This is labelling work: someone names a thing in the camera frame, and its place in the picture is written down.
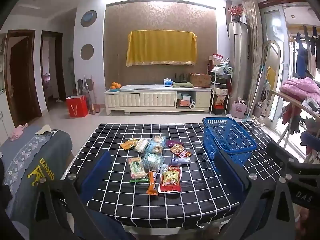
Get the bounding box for blue flat mop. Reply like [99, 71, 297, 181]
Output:
[244, 65, 265, 119]

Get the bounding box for orange yellow snack packet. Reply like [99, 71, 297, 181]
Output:
[120, 140, 138, 150]

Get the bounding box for silver standing air conditioner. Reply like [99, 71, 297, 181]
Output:
[229, 22, 250, 105]

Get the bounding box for pink cloth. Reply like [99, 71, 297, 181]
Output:
[9, 124, 28, 140]

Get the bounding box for light blue bun packet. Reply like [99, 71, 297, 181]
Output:
[147, 135, 167, 154]
[142, 153, 163, 172]

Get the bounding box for broom and dustpan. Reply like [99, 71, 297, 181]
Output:
[77, 74, 101, 115]

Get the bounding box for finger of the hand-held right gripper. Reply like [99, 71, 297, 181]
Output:
[266, 141, 320, 180]

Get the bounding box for cream tv cabinet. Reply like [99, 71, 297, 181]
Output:
[104, 86, 212, 115]

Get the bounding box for red flower vase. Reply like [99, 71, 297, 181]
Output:
[227, 5, 245, 22]

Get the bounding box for red paper bag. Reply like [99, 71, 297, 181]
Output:
[66, 95, 89, 117]

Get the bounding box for white shelf rack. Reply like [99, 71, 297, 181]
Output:
[208, 65, 233, 115]

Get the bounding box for hanging clothes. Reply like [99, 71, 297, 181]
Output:
[292, 26, 320, 79]

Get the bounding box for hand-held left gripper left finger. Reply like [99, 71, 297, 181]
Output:
[31, 151, 112, 240]

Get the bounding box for blue grey floral cloth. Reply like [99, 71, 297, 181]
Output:
[0, 125, 53, 205]

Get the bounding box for large red snack packet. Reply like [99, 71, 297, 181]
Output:
[158, 165, 182, 194]

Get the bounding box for black router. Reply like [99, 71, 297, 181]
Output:
[172, 73, 188, 83]

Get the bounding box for green snack packet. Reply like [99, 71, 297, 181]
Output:
[127, 157, 148, 182]

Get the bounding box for wooden drying rack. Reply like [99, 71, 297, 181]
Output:
[271, 90, 320, 160]

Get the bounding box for dark wooden door frame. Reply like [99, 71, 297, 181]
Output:
[4, 29, 42, 127]
[40, 30, 67, 110]

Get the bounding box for dark grey printed cloth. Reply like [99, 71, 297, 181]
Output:
[10, 130, 73, 228]

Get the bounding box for yellow cloth cover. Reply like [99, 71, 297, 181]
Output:
[126, 30, 197, 67]

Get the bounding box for black white checkered tablecloth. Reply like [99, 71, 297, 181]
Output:
[61, 123, 278, 230]

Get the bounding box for long blue snack packet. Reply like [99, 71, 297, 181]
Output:
[171, 157, 192, 166]

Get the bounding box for blue plastic basket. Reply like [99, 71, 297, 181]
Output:
[202, 117, 258, 167]

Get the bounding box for orange sausage stick packet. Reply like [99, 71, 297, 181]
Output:
[146, 171, 159, 196]

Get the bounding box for blue round wall plate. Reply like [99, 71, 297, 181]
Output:
[80, 10, 97, 27]

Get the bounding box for pink quilt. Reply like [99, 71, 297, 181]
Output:
[279, 77, 320, 103]

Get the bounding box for patterned beige curtain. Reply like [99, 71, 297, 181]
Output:
[242, 0, 266, 115]

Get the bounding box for pale yellow snack packet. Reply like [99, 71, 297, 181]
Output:
[135, 139, 149, 153]

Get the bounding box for red brown snack packet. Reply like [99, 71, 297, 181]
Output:
[170, 144, 187, 154]

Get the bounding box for brown round wall disc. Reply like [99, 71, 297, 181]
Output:
[80, 44, 94, 60]

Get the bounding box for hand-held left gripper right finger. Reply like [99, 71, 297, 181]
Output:
[214, 151, 297, 240]

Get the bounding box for arched standing mirror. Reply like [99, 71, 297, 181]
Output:
[260, 40, 283, 125]

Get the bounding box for brown cardboard box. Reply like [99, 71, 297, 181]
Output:
[189, 73, 212, 88]

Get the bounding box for pink tote bag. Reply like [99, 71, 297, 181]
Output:
[229, 97, 248, 118]

